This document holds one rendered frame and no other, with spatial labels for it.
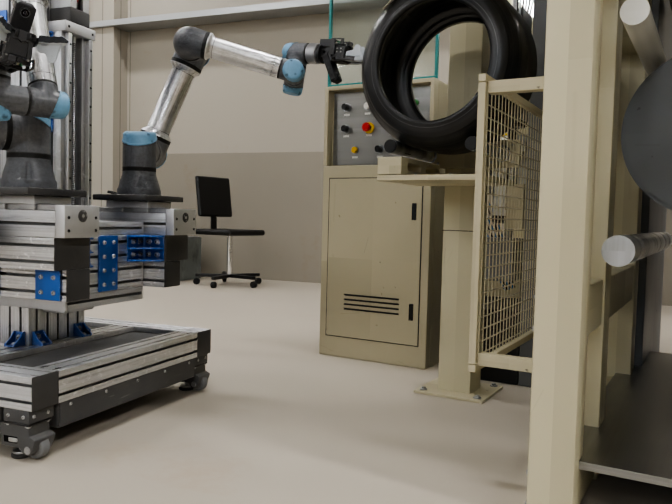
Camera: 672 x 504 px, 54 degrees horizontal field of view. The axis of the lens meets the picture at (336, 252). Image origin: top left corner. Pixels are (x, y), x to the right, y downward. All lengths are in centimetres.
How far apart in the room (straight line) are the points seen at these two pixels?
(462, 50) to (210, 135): 490
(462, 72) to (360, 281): 106
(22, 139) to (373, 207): 157
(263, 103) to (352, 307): 415
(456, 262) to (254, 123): 469
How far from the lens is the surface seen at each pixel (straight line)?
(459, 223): 252
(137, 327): 262
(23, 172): 204
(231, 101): 713
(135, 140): 243
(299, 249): 666
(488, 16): 219
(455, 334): 255
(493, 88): 162
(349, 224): 307
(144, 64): 782
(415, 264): 293
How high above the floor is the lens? 66
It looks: 3 degrees down
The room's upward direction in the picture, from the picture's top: 1 degrees clockwise
